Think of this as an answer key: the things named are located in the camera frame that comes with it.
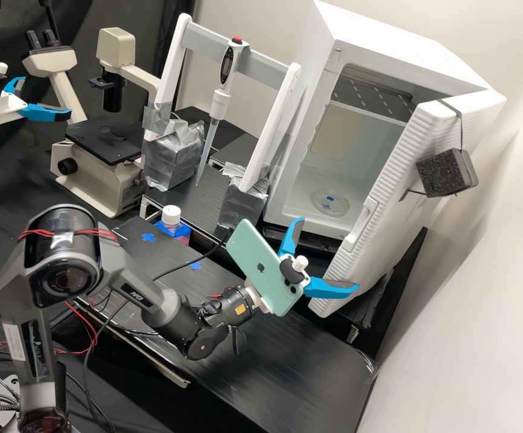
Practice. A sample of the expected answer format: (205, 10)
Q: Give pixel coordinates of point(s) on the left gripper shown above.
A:
(1, 108)

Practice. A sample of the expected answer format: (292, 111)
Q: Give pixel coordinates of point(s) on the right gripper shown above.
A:
(257, 297)

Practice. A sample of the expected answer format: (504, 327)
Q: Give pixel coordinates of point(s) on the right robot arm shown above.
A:
(58, 266)

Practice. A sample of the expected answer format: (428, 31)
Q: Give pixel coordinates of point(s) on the incubator door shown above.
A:
(378, 216)

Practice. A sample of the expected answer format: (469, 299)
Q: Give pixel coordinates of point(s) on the petri dish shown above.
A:
(333, 202)

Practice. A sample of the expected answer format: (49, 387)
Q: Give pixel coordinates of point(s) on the cream microscope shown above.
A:
(94, 171)

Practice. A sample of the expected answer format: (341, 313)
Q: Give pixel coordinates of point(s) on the black platform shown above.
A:
(288, 361)
(198, 198)

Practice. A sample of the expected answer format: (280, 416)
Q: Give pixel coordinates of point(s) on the black tray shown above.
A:
(238, 146)

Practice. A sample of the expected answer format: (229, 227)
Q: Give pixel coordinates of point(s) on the small bottle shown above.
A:
(170, 217)

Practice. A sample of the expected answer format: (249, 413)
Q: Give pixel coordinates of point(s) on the pipette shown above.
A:
(227, 63)

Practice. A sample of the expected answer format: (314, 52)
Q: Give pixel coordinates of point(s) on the white pipette stand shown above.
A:
(234, 56)

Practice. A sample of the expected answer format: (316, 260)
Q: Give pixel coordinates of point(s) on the white incubator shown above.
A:
(378, 58)

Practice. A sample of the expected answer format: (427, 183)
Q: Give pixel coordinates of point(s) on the right wrist camera phone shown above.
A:
(256, 261)

